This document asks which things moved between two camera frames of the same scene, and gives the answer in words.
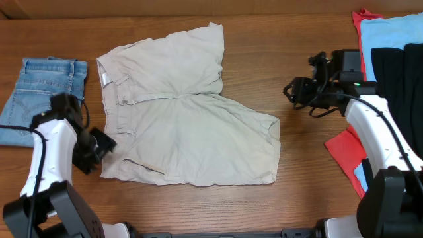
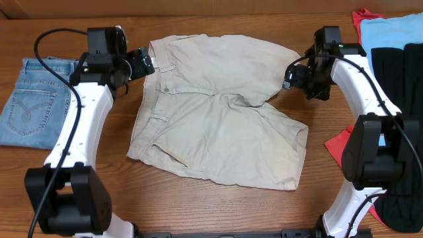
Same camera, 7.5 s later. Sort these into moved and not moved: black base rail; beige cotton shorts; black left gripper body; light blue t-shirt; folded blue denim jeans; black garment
Moved: beige cotton shorts; black left gripper body
Not moved: folded blue denim jeans; black garment; black base rail; light blue t-shirt
